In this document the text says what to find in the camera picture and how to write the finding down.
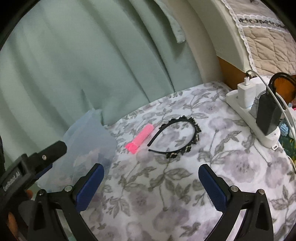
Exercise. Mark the dark green floral fabric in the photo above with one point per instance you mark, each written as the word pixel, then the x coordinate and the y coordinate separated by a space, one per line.
pixel 290 148

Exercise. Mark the grey floral blanket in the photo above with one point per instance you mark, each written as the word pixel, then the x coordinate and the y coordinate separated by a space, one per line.
pixel 173 185

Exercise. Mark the brown wooden cabinet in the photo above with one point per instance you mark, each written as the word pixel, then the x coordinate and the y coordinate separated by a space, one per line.
pixel 231 71

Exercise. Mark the white charger plug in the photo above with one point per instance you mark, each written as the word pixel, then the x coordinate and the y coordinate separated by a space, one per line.
pixel 246 92

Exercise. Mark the white power strip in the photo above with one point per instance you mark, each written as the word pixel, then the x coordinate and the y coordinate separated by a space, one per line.
pixel 235 102

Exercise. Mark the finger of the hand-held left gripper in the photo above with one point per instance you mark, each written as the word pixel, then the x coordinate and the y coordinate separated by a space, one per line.
pixel 54 150
pixel 45 171

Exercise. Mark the clear plastic storage container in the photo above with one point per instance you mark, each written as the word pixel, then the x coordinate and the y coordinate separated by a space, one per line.
pixel 90 143

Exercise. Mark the beige quilted lace cover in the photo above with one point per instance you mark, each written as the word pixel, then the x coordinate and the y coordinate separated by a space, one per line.
pixel 266 30

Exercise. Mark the black power adapter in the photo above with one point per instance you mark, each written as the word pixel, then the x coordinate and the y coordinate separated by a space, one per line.
pixel 268 113

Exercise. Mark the pale green fabric panel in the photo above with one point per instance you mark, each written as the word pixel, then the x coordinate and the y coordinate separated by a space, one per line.
pixel 172 20

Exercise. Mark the small blue clip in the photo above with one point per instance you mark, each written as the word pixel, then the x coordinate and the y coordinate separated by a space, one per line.
pixel 284 129

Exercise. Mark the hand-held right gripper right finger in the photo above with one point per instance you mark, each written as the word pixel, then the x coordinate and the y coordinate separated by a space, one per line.
pixel 212 187

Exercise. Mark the person's left hand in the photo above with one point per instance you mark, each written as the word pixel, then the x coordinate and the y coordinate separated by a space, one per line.
pixel 12 223

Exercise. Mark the cream padded headboard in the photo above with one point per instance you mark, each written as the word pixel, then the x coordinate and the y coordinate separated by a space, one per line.
pixel 208 34

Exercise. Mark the black flower headband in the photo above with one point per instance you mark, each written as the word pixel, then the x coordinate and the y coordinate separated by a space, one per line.
pixel 196 132

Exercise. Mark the pale green curtain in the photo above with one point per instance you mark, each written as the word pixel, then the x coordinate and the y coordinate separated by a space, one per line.
pixel 81 58

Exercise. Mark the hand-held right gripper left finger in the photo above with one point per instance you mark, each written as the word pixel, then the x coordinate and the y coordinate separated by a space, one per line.
pixel 90 185

